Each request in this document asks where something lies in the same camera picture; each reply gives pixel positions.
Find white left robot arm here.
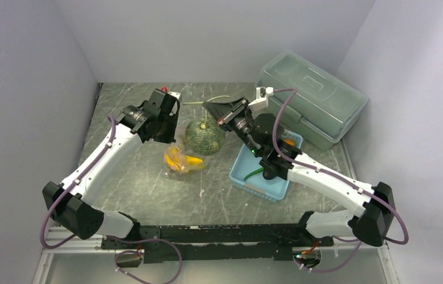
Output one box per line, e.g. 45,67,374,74
42,88,182,249

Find yellow banana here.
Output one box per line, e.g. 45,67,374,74
163,146,183,172
178,155,205,171

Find light blue plastic basket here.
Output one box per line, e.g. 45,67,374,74
229,145,290,202

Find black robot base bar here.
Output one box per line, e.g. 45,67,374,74
101,223,334,263

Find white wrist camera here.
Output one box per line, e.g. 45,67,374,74
248,87,274,112
160,86,182,103

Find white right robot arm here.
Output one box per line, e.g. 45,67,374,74
202,98,395,247

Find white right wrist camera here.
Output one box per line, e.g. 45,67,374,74
248,87,274,112

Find green chili pepper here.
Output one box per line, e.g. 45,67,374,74
243,167,264,181

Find orange mango fruit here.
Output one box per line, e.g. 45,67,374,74
283,139,295,146

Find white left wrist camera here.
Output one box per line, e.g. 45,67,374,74
160,86,182,103

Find clear zip top bag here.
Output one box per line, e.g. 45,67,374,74
163,127,210,175

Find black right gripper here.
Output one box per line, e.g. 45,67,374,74
203,96,261,156

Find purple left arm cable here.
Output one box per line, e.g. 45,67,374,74
40,114,118,250

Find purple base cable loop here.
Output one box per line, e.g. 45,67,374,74
114,237,184,284

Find netted green melon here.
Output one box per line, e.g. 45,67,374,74
183,95,229,156

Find green storage box, clear lid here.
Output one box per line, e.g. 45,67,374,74
256,51,368,151

